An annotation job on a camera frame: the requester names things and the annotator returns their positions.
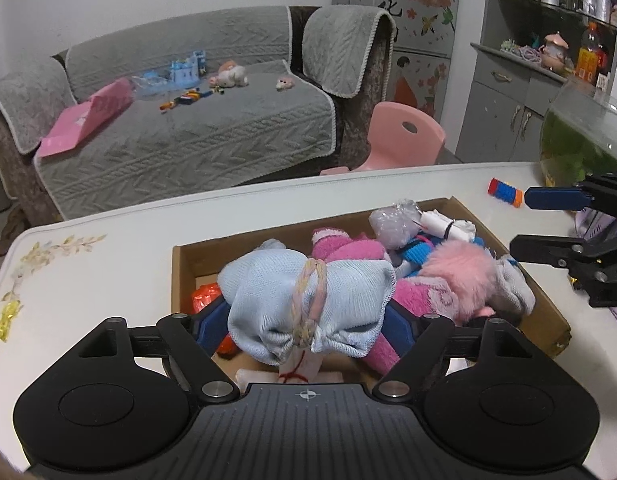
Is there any cardboard box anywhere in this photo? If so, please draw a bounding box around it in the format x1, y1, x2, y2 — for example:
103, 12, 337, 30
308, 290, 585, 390
171, 197, 572, 386

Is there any orange drink bottle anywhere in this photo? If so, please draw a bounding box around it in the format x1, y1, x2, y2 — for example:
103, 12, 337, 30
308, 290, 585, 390
575, 22, 605, 87

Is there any purple plastic bag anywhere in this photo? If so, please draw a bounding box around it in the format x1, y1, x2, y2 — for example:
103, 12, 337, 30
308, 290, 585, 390
574, 209, 617, 332

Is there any glass fish bowl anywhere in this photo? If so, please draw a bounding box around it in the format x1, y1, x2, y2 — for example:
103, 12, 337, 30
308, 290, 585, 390
538, 77, 617, 187

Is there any crinkled clear plastic bundle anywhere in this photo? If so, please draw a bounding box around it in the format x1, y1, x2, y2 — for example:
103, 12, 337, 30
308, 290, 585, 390
369, 199, 422, 249

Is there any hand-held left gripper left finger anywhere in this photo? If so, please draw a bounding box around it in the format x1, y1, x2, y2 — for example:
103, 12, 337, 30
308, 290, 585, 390
78, 296, 239, 403

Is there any grey cabinet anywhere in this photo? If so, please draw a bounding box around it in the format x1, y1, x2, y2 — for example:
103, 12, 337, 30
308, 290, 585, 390
455, 0, 617, 162

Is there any refrigerator with flower stickers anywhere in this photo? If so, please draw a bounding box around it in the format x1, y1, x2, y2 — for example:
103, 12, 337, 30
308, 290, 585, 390
332, 0, 462, 122

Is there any large grey quilted sofa cover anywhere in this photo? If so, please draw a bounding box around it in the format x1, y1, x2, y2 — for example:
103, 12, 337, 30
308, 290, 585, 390
33, 6, 337, 216

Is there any pink and black furry bundle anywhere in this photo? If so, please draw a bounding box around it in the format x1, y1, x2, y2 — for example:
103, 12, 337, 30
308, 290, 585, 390
421, 239, 520, 332

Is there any blue knitted sock bundle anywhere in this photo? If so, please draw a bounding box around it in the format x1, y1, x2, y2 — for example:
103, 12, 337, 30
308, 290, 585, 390
399, 236, 485, 277

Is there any heap of coloured hair ties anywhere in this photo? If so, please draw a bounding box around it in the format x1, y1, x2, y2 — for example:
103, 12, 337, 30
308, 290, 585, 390
500, 38, 542, 64

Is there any orange-red plastic bag bundle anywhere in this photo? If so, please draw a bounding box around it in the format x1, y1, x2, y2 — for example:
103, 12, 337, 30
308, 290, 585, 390
192, 282, 238, 361

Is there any short metal canister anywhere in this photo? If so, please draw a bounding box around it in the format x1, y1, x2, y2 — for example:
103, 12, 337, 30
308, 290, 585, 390
583, 0, 615, 24

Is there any pink plastic chair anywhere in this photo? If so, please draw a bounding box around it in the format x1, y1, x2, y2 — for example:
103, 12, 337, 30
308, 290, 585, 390
319, 101, 447, 177

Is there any blue toy castle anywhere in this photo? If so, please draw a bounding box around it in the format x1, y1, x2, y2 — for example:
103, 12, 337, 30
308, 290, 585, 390
169, 51, 209, 86

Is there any grey sock bundle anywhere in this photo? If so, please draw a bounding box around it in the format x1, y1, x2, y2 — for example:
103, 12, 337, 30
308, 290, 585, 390
492, 254, 537, 317

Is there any white bundle with red band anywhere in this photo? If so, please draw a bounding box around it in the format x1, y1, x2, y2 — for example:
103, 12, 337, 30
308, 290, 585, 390
237, 347, 345, 386

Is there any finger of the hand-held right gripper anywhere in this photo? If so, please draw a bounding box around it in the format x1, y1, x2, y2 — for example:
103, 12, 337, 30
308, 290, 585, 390
523, 172, 617, 218
508, 234, 617, 308

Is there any pink ceramic teapot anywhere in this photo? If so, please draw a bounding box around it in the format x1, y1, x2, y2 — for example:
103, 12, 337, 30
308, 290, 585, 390
540, 32, 570, 74

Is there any light blue knitted bundle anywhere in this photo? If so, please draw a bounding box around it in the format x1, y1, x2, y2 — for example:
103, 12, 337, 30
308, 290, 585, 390
220, 251, 397, 367

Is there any pink dotted fuzzy sock bundle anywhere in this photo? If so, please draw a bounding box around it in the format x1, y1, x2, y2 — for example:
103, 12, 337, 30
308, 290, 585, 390
311, 227, 460, 377

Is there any pink book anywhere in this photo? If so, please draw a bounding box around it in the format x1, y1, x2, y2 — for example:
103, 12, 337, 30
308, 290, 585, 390
38, 78, 134, 158

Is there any white plush toy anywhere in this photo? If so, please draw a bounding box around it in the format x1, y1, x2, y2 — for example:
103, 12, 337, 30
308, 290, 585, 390
208, 60, 250, 89

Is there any white bundle with black band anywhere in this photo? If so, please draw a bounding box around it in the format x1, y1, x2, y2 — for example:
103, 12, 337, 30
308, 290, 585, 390
421, 210, 477, 244

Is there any grey sofa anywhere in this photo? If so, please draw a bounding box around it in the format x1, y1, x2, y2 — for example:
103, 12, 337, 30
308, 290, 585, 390
0, 4, 397, 221

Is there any coloured block stick toy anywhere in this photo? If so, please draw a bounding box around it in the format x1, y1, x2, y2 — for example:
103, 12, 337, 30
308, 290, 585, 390
487, 177, 525, 209

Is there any grey quilted armrest cover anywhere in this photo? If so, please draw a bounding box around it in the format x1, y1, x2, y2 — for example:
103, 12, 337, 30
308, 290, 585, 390
0, 57, 72, 154
302, 4, 395, 99

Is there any white desktop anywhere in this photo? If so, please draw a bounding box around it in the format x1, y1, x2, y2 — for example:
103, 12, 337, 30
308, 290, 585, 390
0, 160, 617, 480

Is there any clear toy packet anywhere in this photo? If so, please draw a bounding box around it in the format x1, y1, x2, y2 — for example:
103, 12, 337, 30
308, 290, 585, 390
132, 72, 172, 99

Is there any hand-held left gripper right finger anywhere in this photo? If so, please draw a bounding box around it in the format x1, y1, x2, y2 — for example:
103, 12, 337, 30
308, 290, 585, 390
371, 302, 535, 403

